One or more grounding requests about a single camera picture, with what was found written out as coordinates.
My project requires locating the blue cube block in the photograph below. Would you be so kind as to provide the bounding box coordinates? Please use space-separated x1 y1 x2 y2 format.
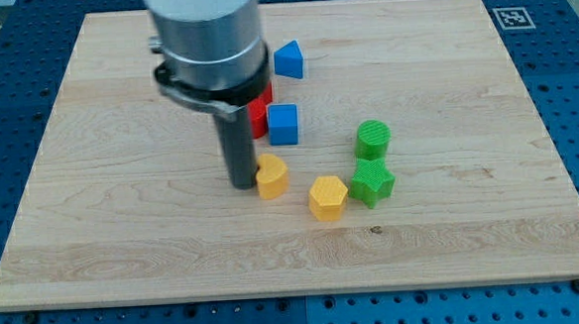
268 103 299 146

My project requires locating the yellow heart block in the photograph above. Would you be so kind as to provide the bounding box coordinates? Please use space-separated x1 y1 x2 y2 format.
256 153 290 200

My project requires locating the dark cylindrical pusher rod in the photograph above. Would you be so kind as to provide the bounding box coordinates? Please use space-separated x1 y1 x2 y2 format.
214 107 258 190

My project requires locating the fiducial marker tag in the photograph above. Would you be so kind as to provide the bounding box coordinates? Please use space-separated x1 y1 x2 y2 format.
492 7 535 31

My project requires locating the red block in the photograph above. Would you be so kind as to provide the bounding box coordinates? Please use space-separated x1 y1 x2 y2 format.
247 82 274 139

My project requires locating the silver robot arm cylinder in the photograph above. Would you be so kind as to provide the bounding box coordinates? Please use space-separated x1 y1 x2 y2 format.
143 0 270 122

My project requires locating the wooden board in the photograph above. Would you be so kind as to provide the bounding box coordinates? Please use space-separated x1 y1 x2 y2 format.
0 0 579 312

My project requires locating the green star block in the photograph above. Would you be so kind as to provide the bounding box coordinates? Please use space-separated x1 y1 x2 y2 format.
349 158 396 209

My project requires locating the yellow hexagon block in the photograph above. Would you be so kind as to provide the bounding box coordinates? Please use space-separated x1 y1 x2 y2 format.
308 175 348 222

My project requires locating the blue triangle block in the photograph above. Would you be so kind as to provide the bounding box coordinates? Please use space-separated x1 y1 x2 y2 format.
274 40 304 79

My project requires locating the green circle block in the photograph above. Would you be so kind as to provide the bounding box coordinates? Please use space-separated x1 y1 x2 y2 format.
354 120 392 160

